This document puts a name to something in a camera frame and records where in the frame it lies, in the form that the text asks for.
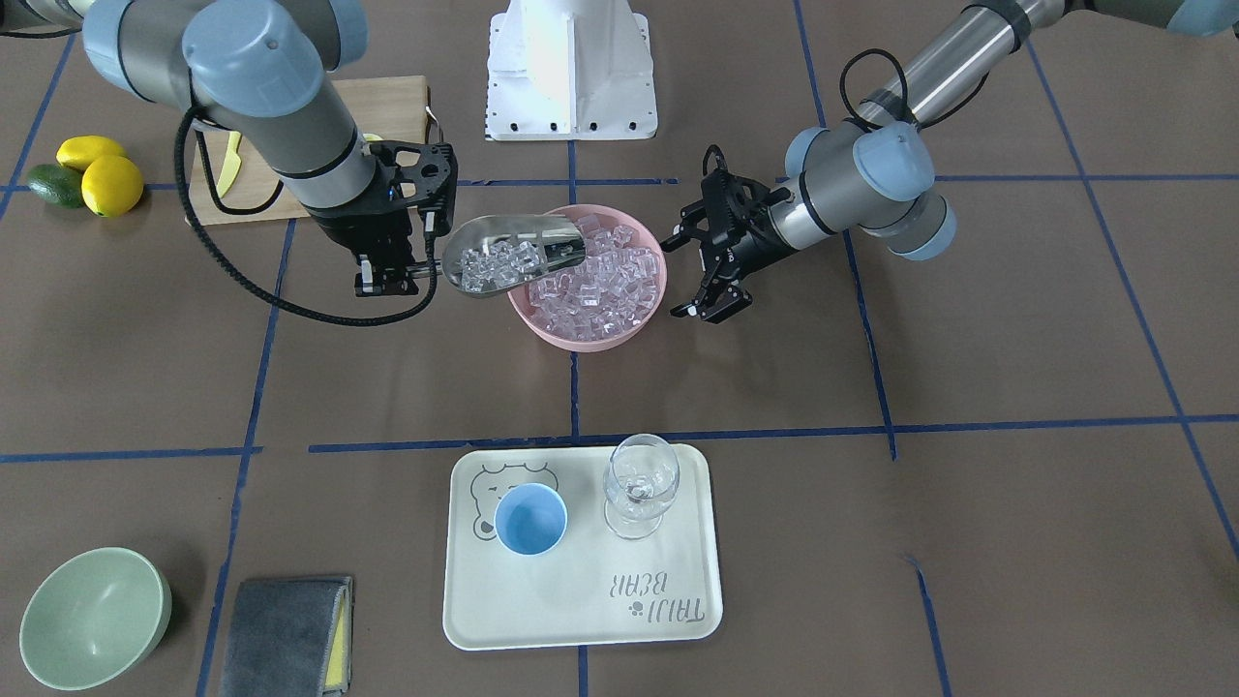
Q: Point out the wooden cutting board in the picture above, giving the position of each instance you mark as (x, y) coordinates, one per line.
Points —
(395, 107)

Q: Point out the yellow plastic knife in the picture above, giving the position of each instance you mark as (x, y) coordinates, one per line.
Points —
(232, 162)

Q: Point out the pile of clear ice cubes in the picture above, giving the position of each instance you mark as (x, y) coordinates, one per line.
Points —
(578, 283)

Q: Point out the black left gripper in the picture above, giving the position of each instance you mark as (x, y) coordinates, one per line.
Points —
(754, 247)

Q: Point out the green bowl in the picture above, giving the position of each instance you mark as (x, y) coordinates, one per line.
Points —
(93, 618)

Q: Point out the cream bear tray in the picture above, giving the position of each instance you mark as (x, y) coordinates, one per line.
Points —
(594, 587)

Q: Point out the steel ice scoop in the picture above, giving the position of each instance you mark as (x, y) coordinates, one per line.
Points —
(494, 254)

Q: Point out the clear wine glass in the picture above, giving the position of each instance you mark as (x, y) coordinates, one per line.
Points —
(641, 483)

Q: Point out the yellow lemon oval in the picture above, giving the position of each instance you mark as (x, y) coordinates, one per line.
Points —
(79, 152)

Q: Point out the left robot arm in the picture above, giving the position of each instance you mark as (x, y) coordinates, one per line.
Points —
(873, 171)

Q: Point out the pink bowl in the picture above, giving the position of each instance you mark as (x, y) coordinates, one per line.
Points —
(606, 300)

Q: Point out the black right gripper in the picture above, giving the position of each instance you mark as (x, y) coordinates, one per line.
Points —
(355, 229)

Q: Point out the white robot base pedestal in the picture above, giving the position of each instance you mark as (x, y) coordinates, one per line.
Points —
(570, 70)

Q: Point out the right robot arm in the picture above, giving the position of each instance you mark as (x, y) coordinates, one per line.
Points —
(261, 68)

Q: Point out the grey yellow cloth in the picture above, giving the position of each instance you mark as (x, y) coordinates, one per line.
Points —
(290, 637)

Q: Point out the green avocado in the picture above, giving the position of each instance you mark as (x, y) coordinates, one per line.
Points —
(57, 185)

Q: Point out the round yellow lemon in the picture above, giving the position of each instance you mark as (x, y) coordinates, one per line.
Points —
(112, 186)

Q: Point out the blue cup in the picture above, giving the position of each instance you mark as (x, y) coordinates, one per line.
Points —
(531, 519)

